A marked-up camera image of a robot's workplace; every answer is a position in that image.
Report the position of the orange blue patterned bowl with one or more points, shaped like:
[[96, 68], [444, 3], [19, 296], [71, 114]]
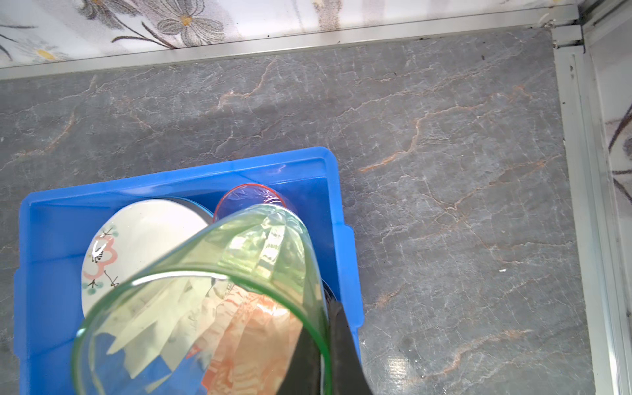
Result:
[[249, 346]]

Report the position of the pink transparent cup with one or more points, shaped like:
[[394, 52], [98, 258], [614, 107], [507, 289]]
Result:
[[247, 195]]

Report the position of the green transparent cup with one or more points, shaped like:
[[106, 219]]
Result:
[[138, 338]]

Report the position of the cream plate underneath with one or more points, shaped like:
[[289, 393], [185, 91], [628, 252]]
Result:
[[133, 238]]

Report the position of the blue plastic bin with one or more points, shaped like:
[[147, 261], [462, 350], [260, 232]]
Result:
[[56, 227]]

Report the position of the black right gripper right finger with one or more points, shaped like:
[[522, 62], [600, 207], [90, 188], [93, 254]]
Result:
[[347, 375]]

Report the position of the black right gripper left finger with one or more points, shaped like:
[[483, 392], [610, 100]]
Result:
[[304, 373]]

